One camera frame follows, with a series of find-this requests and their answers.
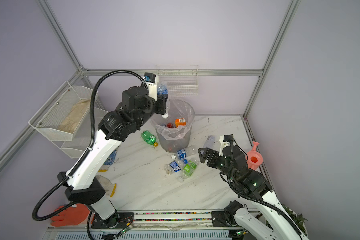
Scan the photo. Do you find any tall clear bottle white cap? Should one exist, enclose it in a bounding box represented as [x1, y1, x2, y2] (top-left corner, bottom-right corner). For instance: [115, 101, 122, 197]
[201, 135, 215, 154]

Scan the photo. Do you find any pink plastic watering can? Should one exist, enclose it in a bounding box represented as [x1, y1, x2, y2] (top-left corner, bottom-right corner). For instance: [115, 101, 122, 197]
[247, 142, 264, 170]

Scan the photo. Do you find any clear plastic bin liner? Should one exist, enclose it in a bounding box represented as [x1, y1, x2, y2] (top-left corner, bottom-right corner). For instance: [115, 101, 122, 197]
[151, 98, 195, 141]

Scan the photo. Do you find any small bottle blue label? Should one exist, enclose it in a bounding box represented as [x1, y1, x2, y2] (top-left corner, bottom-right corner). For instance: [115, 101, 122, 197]
[157, 82, 170, 119]

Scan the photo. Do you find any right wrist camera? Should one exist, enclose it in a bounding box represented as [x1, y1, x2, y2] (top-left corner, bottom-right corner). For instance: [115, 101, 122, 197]
[219, 135, 231, 156]

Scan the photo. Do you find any red rubber glove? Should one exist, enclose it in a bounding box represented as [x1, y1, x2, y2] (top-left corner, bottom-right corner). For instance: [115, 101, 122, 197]
[51, 204, 90, 227]

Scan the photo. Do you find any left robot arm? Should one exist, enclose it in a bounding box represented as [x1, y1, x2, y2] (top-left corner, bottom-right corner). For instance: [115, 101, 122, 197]
[32, 70, 168, 228]

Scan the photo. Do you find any orange label bottle gold cap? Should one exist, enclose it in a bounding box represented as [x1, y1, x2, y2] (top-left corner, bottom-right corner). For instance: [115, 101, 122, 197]
[175, 118, 187, 128]

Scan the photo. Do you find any small bottle blue cap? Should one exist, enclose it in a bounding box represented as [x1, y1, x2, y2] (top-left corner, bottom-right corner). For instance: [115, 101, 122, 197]
[165, 159, 188, 175]

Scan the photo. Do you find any beige cloth in tray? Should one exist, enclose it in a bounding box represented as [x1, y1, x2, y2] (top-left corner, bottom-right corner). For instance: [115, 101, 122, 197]
[58, 99, 91, 134]

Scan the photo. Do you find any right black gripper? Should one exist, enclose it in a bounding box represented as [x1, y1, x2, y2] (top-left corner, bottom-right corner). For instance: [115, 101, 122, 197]
[195, 146, 234, 180]

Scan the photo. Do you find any white knit work glove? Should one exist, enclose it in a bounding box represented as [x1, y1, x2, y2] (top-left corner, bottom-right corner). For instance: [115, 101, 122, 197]
[96, 175, 117, 198]

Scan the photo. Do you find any white mesh shelf tray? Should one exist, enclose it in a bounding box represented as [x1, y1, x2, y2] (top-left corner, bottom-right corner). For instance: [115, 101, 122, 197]
[60, 113, 91, 159]
[29, 82, 93, 142]

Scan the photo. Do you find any grey mesh waste bin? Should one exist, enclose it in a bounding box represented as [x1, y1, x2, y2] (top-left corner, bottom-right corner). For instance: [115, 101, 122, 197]
[151, 98, 195, 153]

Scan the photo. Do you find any white mesh upper shelf tray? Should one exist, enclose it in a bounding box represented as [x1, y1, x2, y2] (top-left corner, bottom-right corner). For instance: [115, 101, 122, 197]
[29, 82, 93, 142]

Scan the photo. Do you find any white mesh lower shelf tray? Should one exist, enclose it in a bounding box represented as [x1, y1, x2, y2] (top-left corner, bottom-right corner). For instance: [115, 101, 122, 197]
[60, 113, 91, 159]

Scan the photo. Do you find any potted green plant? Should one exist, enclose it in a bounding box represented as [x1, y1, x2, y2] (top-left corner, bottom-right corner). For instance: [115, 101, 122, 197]
[283, 205, 308, 237]

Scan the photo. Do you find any clear bottle blue label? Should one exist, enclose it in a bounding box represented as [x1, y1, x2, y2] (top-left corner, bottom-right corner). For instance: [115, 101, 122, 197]
[171, 146, 197, 160]

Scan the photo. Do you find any green label clear bottle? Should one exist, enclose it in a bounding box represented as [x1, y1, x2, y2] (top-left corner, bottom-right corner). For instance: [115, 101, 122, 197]
[177, 160, 198, 183]

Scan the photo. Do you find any white wire wall basket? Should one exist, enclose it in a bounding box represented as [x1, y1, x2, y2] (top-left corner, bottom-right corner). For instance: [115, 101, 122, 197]
[156, 65, 199, 98]

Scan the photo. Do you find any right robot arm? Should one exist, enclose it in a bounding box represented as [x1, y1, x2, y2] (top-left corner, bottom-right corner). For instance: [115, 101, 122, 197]
[198, 135, 308, 240]

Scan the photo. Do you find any green crushed plastic bottle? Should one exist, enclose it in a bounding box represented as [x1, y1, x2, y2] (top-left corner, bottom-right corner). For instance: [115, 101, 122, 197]
[141, 131, 159, 147]

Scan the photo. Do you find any blue dotted work glove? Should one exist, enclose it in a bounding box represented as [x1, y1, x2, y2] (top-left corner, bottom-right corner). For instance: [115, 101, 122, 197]
[104, 148, 118, 166]

